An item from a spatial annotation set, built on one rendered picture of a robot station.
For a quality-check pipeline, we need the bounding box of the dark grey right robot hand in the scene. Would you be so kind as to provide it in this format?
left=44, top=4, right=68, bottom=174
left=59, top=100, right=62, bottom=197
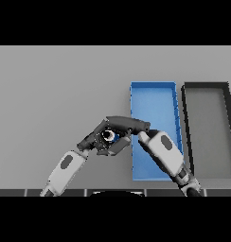
left=105, top=114, right=159, bottom=146

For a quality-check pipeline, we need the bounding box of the blue bin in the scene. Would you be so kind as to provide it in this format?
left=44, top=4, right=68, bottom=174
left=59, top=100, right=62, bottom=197
left=129, top=80, right=185, bottom=182

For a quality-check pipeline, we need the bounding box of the dark grey bin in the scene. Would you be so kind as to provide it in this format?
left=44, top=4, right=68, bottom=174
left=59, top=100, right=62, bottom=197
left=180, top=81, right=231, bottom=180

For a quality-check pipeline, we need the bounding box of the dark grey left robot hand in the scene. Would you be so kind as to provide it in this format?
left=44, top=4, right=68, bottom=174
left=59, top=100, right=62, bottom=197
left=76, top=118, right=133, bottom=157

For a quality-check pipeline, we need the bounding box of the blue pipe with pale ring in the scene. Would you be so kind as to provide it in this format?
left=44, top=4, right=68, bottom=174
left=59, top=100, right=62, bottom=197
left=101, top=129, right=120, bottom=144

